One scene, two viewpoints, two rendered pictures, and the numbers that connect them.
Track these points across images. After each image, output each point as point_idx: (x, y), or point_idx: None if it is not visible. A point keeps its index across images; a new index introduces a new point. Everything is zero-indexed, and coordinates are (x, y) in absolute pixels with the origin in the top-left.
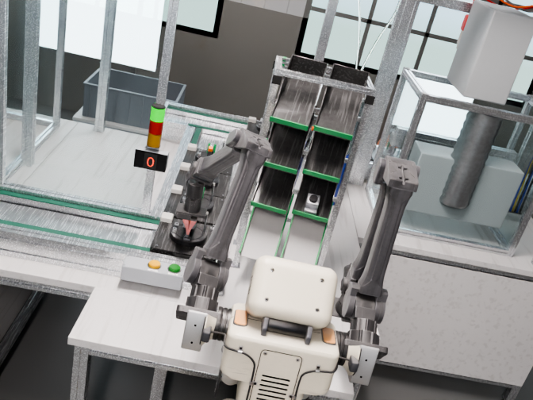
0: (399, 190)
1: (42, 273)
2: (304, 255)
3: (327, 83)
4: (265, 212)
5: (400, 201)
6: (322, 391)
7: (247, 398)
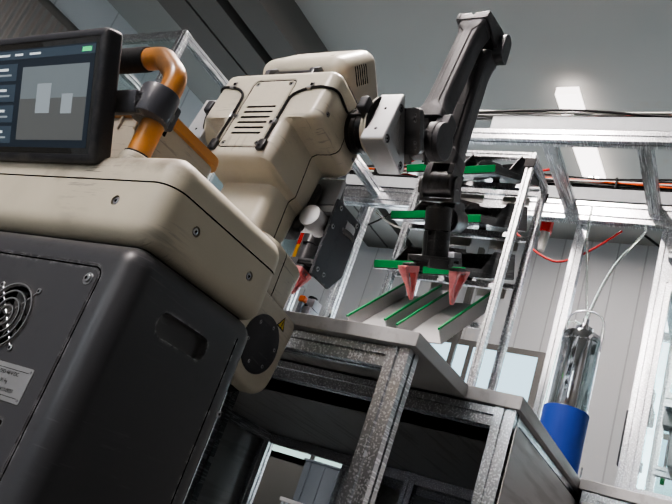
0: (468, 20)
1: None
2: (436, 334)
3: (481, 154)
4: (400, 307)
5: (469, 28)
6: (310, 110)
7: (220, 131)
